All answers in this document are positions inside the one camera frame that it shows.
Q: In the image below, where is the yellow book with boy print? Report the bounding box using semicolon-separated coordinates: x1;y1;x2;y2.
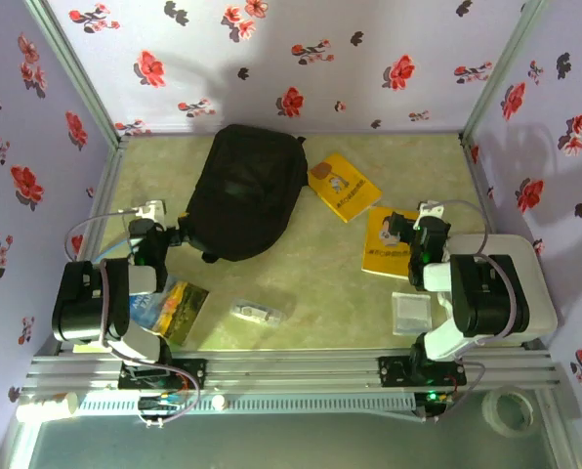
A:
360;205;422;281

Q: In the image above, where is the yellow book with bag print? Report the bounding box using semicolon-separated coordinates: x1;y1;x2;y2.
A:
307;152;384;224

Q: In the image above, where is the black backpack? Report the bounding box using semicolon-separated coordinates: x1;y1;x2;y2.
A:
178;123;309;266

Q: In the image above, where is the clear pencil case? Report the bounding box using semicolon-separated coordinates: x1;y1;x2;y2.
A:
229;296;289;328

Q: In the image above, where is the Animal Farm book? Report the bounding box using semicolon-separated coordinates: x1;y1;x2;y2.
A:
127;275;211;348

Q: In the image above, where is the clear square plastic box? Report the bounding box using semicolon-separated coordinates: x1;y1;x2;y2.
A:
391;290;435;337

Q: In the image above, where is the white plastic container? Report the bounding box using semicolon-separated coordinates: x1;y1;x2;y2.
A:
436;233;560;346

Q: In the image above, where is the small circuit board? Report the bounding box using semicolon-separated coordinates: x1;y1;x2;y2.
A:
414;389;456;424
137;393;187;431

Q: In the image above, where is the clear tape roll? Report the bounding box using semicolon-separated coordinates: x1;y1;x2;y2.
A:
480;385;542;439

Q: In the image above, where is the blue cable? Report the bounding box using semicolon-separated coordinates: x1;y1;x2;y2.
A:
92;237;137;263

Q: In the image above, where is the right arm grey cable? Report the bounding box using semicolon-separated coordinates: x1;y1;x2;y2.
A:
420;198;520;424

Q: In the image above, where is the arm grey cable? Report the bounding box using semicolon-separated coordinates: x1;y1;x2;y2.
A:
62;207;202;427
420;198;520;424

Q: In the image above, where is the left arm grey cable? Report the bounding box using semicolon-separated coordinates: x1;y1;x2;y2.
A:
62;207;202;427

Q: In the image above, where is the aluminium side rail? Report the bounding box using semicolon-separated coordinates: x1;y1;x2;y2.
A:
458;133;498;236
59;136;129;354

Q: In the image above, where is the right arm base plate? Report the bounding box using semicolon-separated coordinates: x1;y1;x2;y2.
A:
377;355;468;388

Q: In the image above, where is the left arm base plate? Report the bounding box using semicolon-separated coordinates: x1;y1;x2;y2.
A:
117;358;208;391

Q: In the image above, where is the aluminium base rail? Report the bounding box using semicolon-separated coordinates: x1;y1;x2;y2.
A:
21;347;565;392

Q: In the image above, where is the aluminium frame post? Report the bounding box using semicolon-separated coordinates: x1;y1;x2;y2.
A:
23;0;124;146
461;0;552;141

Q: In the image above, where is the white slotted cable duct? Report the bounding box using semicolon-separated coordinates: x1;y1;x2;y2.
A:
75;392;417;417

